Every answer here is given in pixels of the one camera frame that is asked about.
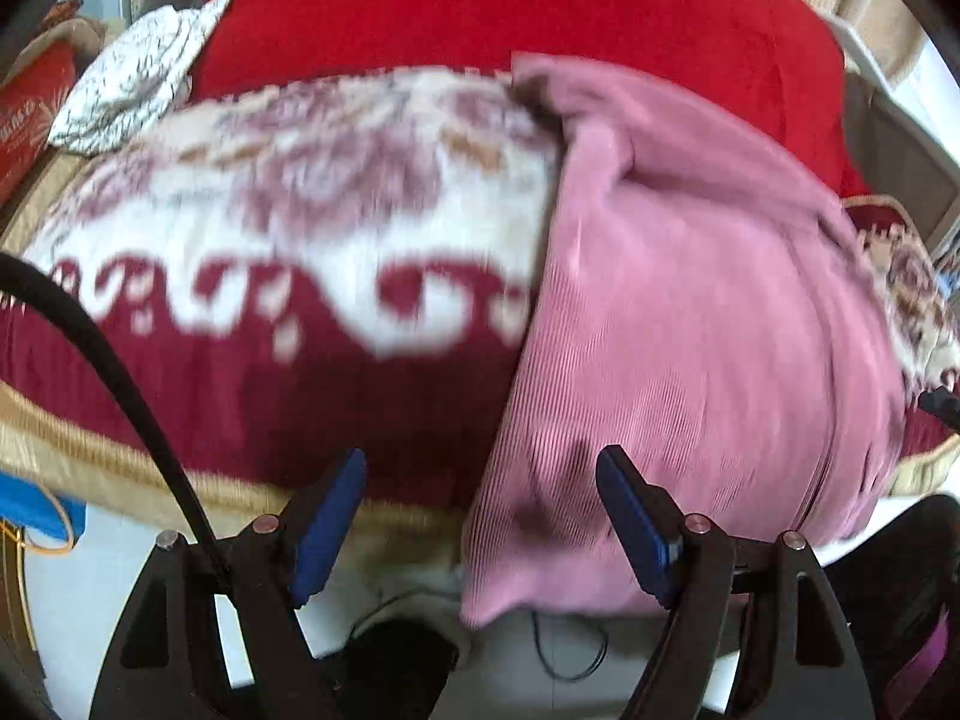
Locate white crackle-print cloth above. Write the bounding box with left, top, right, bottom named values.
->
left=49, top=0, right=237, bottom=158

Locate yellow wire loop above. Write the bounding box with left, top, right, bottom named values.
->
left=0, top=476, right=77, bottom=557

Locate red quilt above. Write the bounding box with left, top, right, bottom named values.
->
left=187, top=0, right=871, bottom=200

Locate black floor object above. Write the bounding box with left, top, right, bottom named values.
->
left=330, top=615, right=462, bottom=720

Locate thin black cable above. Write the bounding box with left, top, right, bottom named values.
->
left=531, top=610, right=610, bottom=681

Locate floral plush blanket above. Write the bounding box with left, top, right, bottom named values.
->
left=0, top=67, right=960, bottom=541

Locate pink ribbed garment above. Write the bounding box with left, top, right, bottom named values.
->
left=459, top=52, right=912, bottom=627

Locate grey bed frame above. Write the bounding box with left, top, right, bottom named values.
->
left=844, top=71, right=960, bottom=245

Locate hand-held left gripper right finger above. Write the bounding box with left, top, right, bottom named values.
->
left=596, top=445, right=878, bottom=720

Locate white window shelf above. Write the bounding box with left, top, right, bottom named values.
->
left=821, top=11, right=893, bottom=77

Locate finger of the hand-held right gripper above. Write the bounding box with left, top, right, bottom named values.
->
left=919, top=385, right=960, bottom=436

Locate red printed box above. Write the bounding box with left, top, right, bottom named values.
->
left=0, top=41, right=80, bottom=203

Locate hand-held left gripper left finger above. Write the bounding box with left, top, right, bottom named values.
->
left=88, top=448, right=368, bottom=720

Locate dark cloth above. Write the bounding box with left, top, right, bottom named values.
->
left=844, top=493, right=960, bottom=720

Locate blue cloth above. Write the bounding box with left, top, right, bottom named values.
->
left=0, top=469, right=85, bottom=550

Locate thick black cable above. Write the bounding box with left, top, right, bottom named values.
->
left=0, top=253, right=230, bottom=590

